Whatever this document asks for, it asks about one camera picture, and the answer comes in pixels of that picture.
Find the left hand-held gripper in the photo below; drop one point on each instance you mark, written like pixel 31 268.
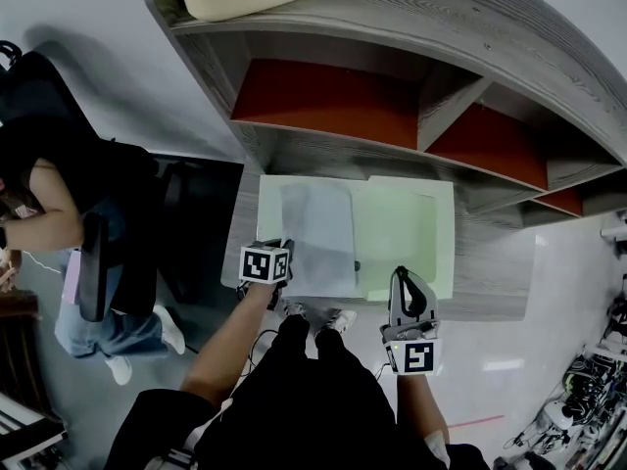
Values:
pixel 262 262

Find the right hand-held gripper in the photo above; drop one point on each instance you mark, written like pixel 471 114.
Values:
pixel 416 355

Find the white A4 paper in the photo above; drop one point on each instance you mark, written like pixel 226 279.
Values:
pixel 318 213

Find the light green mat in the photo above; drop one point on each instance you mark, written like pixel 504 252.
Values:
pixel 401 223

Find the person's right forearm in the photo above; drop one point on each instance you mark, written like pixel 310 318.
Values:
pixel 421 404

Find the person's left forearm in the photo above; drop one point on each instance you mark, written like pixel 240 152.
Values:
pixel 230 341

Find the person's left white sneaker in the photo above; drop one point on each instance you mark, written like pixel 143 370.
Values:
pixel 295 309

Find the person's white sneaker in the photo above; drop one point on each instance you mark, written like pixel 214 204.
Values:
pixel 340 320
pixel 295 309

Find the person's right white sneaker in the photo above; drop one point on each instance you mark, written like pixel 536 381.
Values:
pixel 340 320

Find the red floor tape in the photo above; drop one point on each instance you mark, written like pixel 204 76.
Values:
pixel 477 421

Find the person's black clothing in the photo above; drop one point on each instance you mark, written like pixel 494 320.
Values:
pixel 303 409

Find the black office chair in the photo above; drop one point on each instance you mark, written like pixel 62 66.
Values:
pixel 122 174

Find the pink power bank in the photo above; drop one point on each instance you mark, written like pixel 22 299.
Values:
pixel 72 277

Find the pile of robot equipment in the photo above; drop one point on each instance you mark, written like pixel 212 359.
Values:
pixel 588 385

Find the grey wooden shelf unit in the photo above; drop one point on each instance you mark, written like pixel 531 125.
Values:
pixel 392 42

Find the dark wooden table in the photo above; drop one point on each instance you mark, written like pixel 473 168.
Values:
pixel 17 350

